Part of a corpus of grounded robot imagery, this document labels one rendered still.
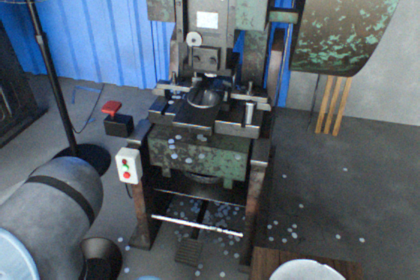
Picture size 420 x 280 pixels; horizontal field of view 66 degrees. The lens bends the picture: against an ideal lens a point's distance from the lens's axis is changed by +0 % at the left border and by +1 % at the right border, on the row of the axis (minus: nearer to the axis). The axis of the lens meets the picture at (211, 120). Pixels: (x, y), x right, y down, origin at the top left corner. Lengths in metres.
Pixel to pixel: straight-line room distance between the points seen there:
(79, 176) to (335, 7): 0.60
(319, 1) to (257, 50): 0.69
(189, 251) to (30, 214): 1.08
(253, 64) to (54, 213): 1.13
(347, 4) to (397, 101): 2.02
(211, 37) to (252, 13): 0.18
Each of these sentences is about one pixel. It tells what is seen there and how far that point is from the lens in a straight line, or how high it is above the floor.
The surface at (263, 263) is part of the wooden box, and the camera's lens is 1.26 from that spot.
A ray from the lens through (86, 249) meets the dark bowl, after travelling 1.73.
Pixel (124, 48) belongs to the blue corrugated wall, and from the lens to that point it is 2.77.
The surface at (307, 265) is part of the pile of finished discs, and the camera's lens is 1.23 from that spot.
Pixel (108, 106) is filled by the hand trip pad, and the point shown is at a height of 0.76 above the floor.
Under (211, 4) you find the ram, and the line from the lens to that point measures 1.12.
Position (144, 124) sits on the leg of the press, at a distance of 1.33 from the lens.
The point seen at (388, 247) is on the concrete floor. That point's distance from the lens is 1.92.
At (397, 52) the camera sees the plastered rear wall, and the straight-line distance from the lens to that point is 2.56.
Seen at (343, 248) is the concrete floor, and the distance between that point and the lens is 1.82.
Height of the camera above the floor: 1.41
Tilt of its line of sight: 35 degrees down
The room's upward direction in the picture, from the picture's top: 1 degrees clockwise
